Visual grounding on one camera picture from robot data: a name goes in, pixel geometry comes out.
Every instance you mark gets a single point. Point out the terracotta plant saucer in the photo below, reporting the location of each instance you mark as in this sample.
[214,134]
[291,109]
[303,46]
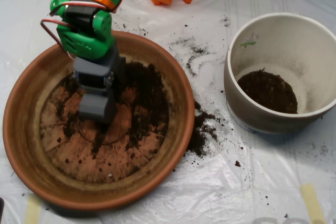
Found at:
[26,129]

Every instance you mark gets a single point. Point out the spilled dark soil pile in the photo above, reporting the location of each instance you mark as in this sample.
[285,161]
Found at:
[199,134]

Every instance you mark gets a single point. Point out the white ceramic pot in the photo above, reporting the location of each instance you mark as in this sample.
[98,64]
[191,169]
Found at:
[244,111]

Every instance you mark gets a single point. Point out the small dark maroon fragment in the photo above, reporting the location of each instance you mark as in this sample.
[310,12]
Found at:
[237,163]

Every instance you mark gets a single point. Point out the beige masking tape strip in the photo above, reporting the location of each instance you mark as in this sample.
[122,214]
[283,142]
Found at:
[312,203]
[32,211]

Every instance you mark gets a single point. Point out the green label sticker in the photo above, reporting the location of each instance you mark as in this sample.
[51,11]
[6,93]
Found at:
[248,43]

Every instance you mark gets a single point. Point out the dark object at edge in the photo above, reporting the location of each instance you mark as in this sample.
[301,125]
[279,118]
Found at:
[1,208]

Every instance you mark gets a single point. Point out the white plastic cover sheet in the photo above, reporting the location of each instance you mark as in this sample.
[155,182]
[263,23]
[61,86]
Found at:
[236,195]

